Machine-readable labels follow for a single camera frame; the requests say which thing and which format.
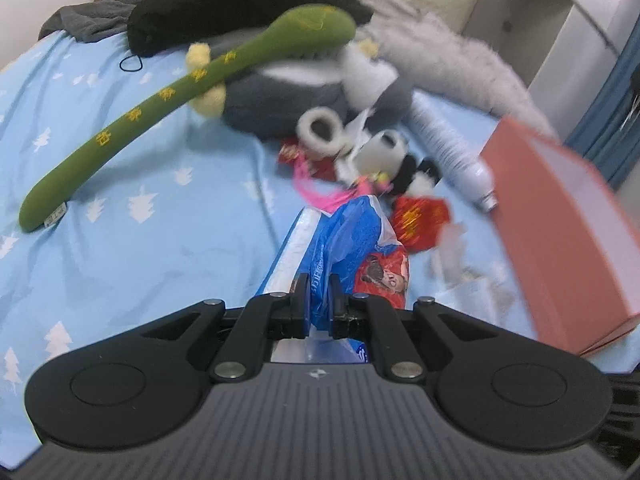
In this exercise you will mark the black hanging object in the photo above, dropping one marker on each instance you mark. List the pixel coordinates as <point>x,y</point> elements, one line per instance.
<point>635,95</point>

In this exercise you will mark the pink ribbon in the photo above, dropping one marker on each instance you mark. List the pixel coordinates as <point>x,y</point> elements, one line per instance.
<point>310,190</point>

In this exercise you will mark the blue plastic bag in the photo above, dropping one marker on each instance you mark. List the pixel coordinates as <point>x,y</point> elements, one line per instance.
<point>350,230</point>

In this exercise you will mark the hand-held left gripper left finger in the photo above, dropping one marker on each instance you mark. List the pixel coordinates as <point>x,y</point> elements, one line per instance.
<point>301,310</point>

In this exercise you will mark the white cabinet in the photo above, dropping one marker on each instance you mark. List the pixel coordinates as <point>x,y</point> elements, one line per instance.
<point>500,5</point>

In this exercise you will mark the blue curtain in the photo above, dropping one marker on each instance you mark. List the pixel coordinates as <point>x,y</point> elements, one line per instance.
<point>600,125</point>

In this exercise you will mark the red gold-print pouch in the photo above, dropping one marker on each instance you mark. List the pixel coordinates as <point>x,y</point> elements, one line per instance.
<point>320,167</point>
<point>417,222</point>

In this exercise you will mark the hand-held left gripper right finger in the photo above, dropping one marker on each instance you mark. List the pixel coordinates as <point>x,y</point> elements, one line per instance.
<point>334,310</point>

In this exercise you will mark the grey penguin plush toy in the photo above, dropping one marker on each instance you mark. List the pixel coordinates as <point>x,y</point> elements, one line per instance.
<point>280,100</point>

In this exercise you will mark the panda plush toy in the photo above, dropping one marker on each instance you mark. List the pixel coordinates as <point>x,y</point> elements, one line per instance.
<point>380,155</point>

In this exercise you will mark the dark grey cloth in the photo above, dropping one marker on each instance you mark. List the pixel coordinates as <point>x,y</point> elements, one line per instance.
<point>90,17</point>

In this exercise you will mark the light grey duvet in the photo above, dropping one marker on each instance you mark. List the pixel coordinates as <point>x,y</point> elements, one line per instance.
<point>450,55</point>

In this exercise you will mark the black garment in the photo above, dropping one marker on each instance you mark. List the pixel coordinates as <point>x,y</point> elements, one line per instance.
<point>225,5</point>

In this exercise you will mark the black curved rod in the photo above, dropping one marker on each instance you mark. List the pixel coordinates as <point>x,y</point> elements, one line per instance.
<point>597,25</point>

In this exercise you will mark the orange cardboard box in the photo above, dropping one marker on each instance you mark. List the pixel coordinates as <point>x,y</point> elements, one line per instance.
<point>550,230</point>

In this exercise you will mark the green plush scepter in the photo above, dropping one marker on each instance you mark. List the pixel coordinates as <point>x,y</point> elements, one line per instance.
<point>150,110</point>

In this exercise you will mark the white spray bottle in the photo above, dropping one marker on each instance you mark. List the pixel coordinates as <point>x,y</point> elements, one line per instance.
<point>450,155</point>

